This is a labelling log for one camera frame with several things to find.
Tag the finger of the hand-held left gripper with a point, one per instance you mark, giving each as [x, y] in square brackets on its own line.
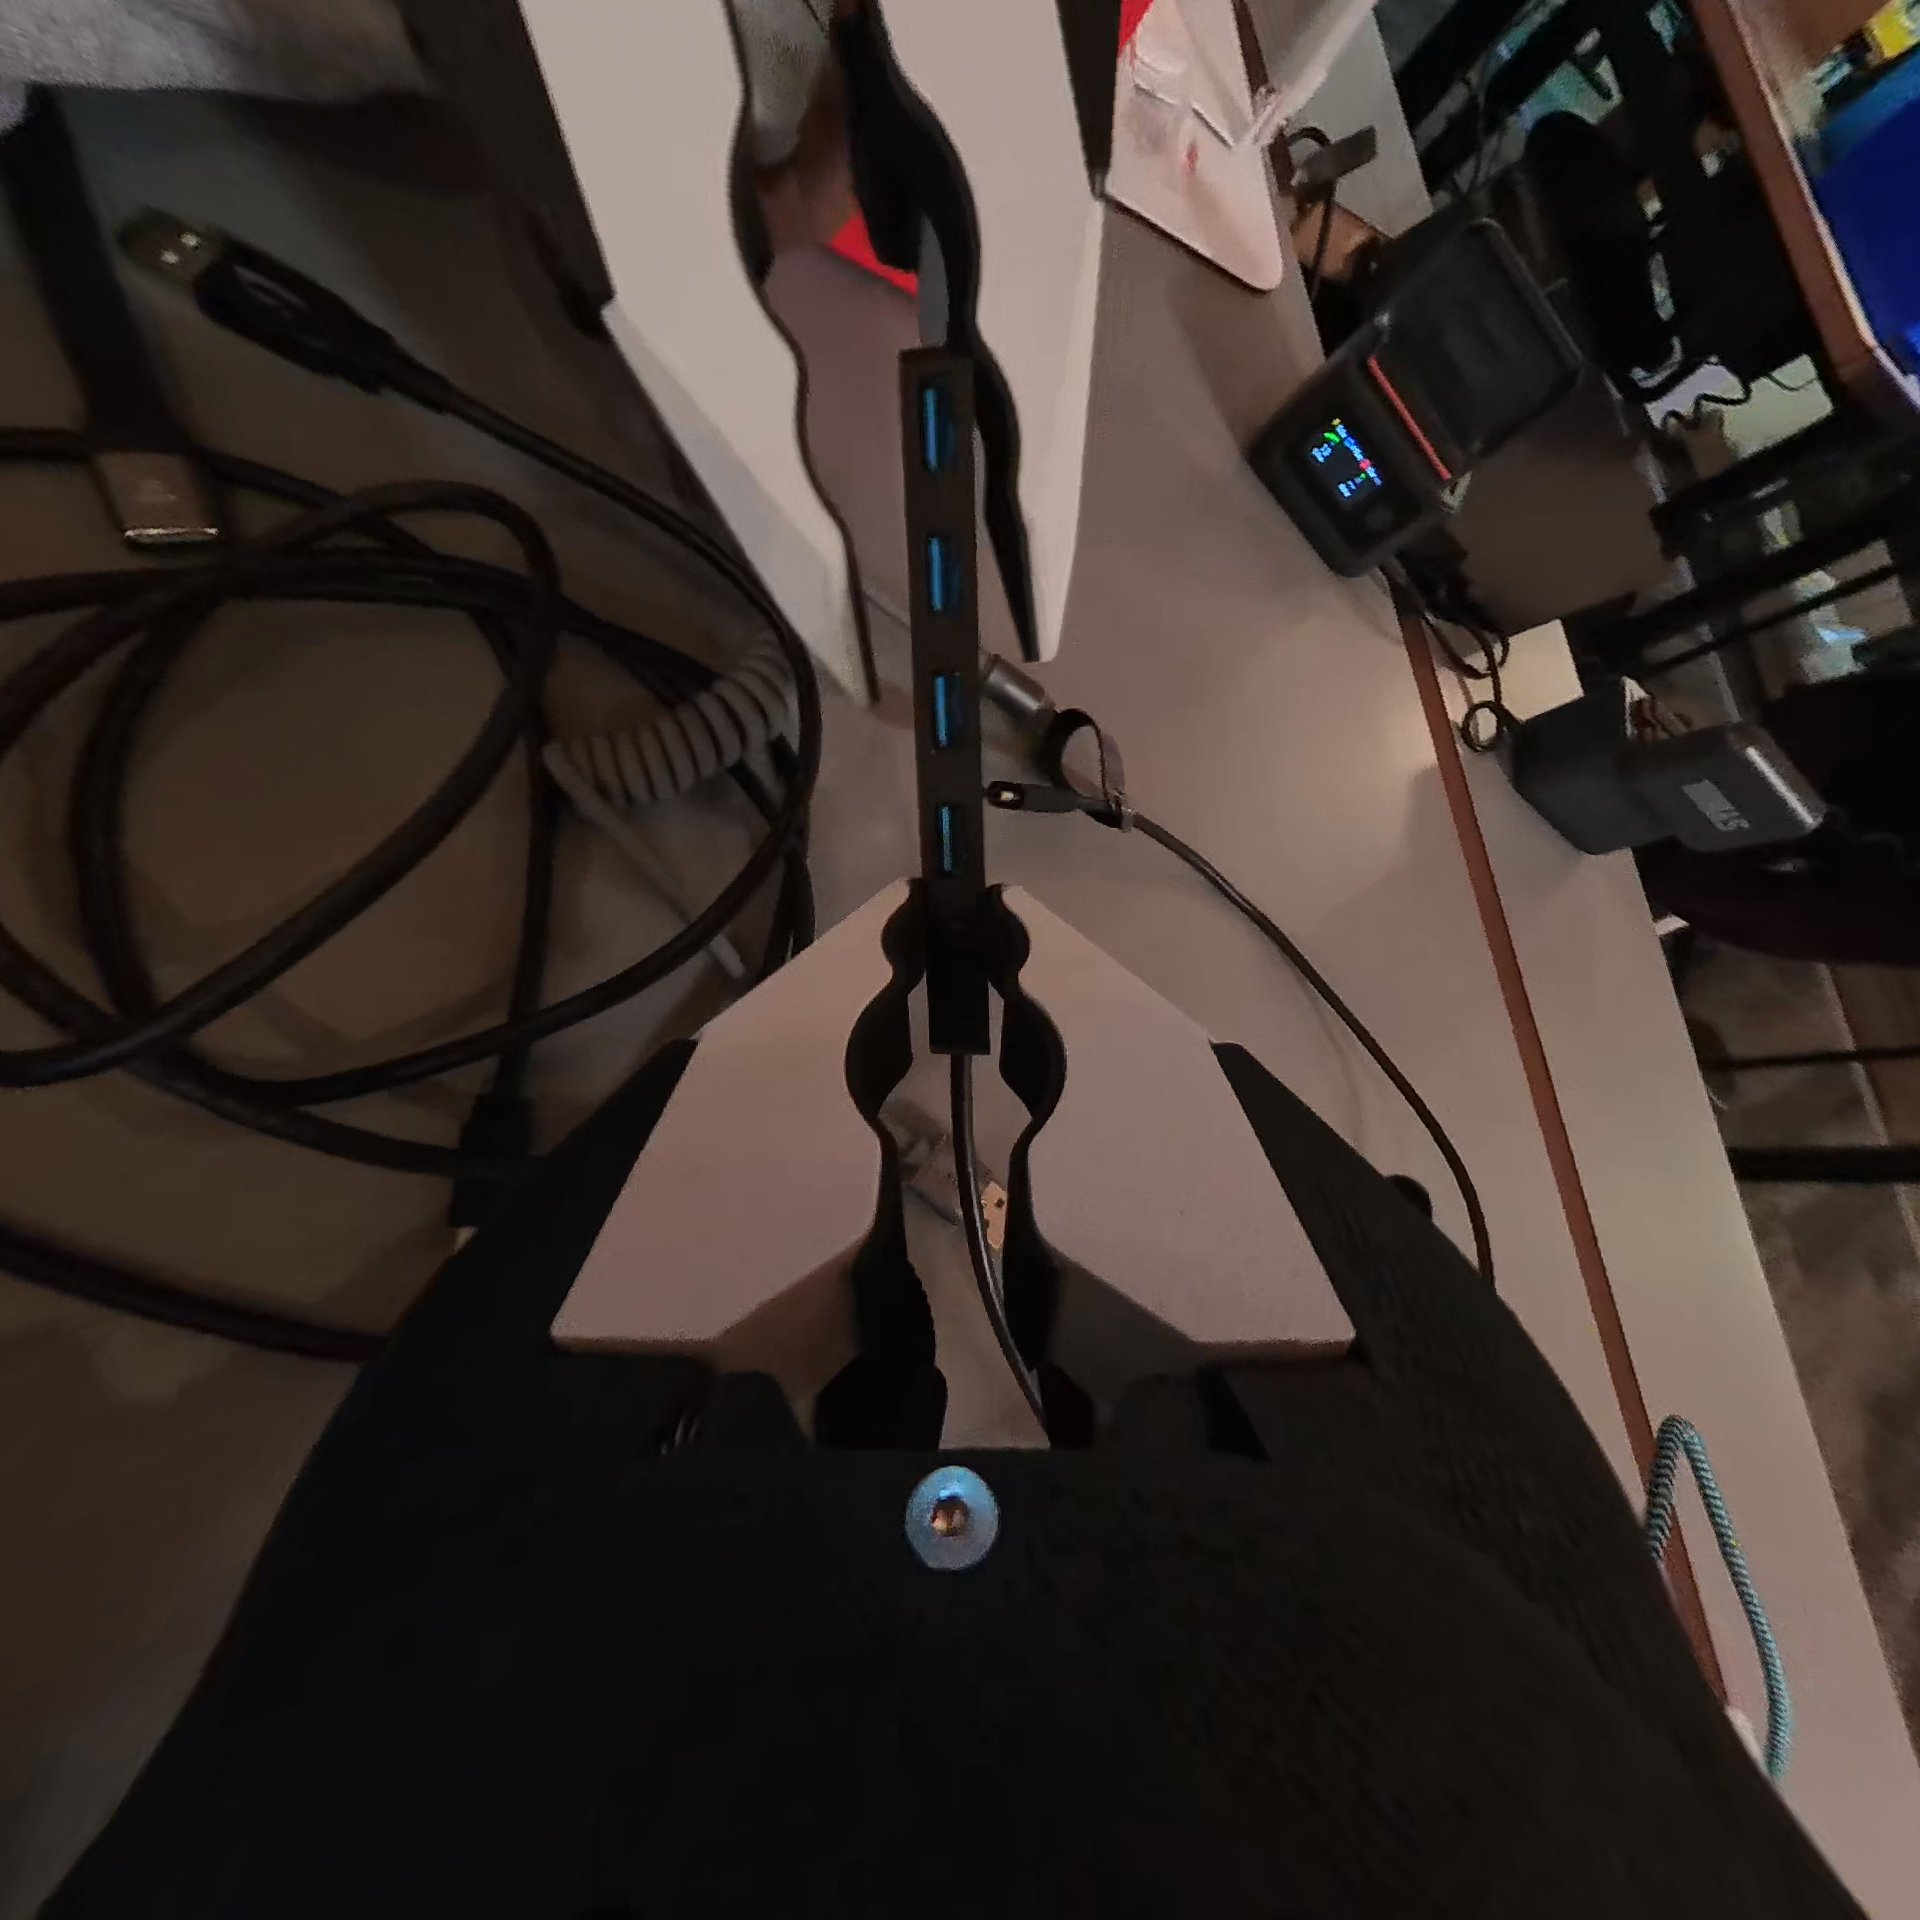
[661, 180]
[1038, 226]

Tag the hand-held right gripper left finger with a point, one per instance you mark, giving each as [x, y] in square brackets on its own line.
[706, 1200]

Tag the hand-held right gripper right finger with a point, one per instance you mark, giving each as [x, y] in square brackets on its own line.
[1187, 1200]

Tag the black usb hub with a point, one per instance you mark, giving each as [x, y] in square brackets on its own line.
[946, 631]

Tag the red plastic bin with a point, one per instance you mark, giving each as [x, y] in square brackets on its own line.
[869, 249]

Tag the white board stand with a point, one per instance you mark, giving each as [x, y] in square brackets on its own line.
[1201, 193]

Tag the black charging case with display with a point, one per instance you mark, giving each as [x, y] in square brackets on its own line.
[1425, 376]

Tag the black power adapter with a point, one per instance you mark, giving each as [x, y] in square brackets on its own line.
[1650, 790]

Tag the blue plastic bin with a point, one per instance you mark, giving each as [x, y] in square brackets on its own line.
[1877, 180]

